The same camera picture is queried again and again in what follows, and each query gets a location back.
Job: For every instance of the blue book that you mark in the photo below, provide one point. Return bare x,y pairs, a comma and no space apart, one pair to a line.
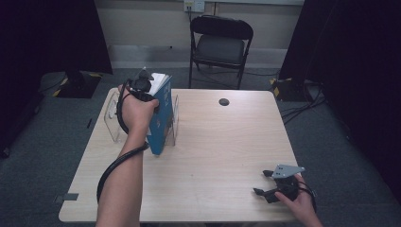
162,119

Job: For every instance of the person's left hand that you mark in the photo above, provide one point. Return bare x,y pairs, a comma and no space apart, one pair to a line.
137,116

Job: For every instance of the clear acrylic file rack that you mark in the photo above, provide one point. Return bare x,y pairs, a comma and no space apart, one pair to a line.
110,116

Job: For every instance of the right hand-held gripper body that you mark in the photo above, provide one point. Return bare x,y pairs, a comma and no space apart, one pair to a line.
288,181

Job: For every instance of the black stand base yellow tape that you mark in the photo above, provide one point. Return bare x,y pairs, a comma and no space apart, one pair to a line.
290,90
78,85

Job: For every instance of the black folding chair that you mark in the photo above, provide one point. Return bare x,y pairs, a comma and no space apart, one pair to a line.
220,47

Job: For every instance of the person's right hand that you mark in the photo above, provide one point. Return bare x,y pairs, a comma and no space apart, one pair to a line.
304,201

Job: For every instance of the black curtain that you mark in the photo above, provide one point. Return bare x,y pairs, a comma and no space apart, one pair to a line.
38,47
353,63

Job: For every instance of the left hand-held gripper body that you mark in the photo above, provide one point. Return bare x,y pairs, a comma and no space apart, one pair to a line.
142,86

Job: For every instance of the white wall outlet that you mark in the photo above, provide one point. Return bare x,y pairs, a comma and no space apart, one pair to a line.
194,5

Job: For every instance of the grey floor tape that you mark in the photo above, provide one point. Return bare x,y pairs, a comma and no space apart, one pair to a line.
67,197

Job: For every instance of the black table grommet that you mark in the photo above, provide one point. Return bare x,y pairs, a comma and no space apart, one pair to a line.
224,101

